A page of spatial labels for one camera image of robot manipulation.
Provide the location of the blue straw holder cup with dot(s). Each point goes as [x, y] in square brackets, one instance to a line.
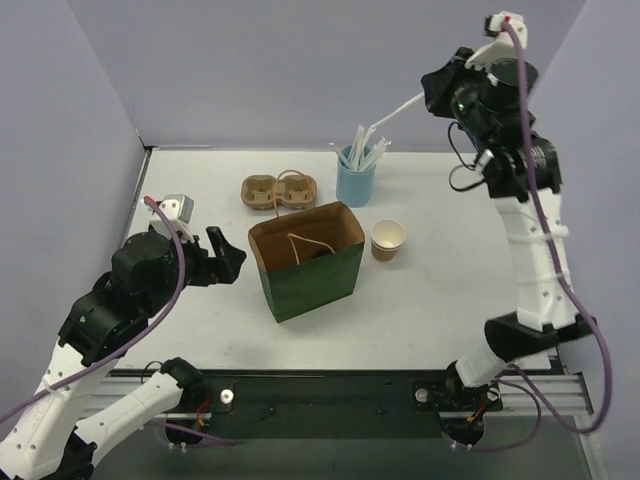
[354, 188]

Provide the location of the black plastic cup lid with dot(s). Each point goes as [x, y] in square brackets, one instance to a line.
[321, 253]

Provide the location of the green paper bag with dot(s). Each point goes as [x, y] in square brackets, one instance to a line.
[293, 283]

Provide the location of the white straw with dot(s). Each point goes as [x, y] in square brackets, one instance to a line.
[363, 144]
[354, 152]
[416, 99]
[372, 157]

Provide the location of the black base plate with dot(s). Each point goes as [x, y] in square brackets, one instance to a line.
[243, 405]

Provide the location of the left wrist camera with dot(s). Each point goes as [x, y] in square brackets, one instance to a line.
[178, 209]

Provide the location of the brown paper cup stack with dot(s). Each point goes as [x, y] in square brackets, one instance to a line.
[387, 237]

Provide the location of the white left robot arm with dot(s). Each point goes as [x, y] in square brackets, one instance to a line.
[51, 440]

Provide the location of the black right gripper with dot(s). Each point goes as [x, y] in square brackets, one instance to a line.
[445, 89]

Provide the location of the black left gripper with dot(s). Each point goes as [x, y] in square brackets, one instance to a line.
[208, 263]

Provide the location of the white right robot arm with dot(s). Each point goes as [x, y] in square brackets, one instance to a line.
[520, 170]

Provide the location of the brown cardboard cup carrier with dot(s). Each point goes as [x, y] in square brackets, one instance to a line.
[291, 189]

